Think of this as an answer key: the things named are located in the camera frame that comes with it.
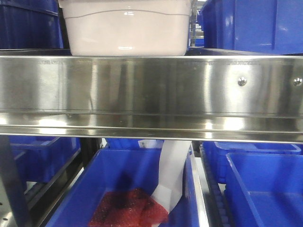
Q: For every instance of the blue bin lower right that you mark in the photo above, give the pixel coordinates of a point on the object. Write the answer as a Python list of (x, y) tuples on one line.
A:
[(265, 190)]

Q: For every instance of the blue bin rear right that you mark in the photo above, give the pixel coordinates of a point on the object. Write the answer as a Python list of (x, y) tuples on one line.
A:
[(216, 153)]

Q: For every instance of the blue bin upper right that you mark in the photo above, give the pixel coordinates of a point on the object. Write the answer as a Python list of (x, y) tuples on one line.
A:
[(266, 26)]

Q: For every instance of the blue bin lower left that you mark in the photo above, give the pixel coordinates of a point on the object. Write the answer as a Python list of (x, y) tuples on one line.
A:
[(39, 158)]

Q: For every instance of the blue bin with red item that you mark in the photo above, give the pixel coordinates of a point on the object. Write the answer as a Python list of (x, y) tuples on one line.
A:
[(122, 170)]

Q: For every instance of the stainless steel shelf rack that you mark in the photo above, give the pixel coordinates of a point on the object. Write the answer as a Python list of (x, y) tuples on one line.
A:
[(209, 94)]

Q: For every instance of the white plastic storage bin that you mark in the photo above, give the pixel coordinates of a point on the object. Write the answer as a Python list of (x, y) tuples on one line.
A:
[(127, 27)]

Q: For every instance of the red mesh bag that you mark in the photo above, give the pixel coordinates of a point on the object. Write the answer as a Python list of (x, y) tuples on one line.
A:
[(133, 208)]

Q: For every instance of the blue bin upper left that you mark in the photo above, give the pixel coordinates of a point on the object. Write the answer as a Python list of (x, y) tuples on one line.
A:
[(30, 24)]

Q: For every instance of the white paper sheet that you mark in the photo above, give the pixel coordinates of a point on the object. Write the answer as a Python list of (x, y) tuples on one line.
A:
[(171, 165)]

